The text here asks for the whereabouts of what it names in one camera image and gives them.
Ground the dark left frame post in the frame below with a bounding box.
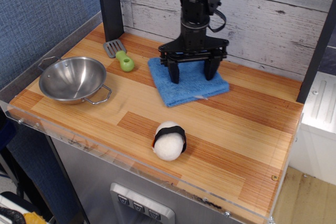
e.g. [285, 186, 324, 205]
[100, 0, 124, 41]

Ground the steel bowl with handles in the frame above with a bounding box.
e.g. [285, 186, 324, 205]
[38, 56, 112, 105]

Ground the clear acrylic table guard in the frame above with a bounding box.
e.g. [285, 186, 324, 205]
[2, 93, 302, 223]

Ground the green handled toy spatula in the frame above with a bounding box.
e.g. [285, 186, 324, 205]
[103, 39, 135, 72]

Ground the white plush sushi toy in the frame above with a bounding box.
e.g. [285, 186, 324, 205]
[152, 121, 187, 161]

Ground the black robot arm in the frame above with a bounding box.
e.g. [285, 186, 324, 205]
[159, 0, 229, 83]

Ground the silver button control panel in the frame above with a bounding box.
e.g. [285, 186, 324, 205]
[110, 183, 175, 223]

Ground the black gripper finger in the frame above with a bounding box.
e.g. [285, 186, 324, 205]
[167, 61, 180, 83]
[204, 58, 220, 81]

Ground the dark right frame post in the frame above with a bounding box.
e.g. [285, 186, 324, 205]
[296, 0, 335, 104]

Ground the yellow black object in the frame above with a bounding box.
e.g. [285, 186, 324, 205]
[1, 207, 47, 224]

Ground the white ribbed cabinet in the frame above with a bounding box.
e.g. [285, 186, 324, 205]
[289, 72, 335, 185]

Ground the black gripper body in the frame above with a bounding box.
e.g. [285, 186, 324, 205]
[159, 23, 229, 67]

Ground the dark frame post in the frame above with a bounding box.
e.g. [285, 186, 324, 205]
[100, 0, 124, 41]
[296, 0, 335, 104]

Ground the blue towel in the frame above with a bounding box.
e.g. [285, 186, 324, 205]
[148, 58, 229, 107]

